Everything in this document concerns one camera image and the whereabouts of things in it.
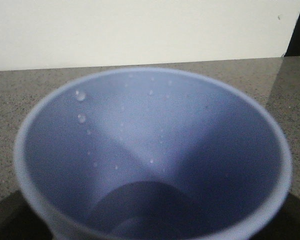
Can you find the light blue ribbed cup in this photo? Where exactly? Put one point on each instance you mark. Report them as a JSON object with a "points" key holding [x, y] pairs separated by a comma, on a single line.
{"points": [[151, 153]]}

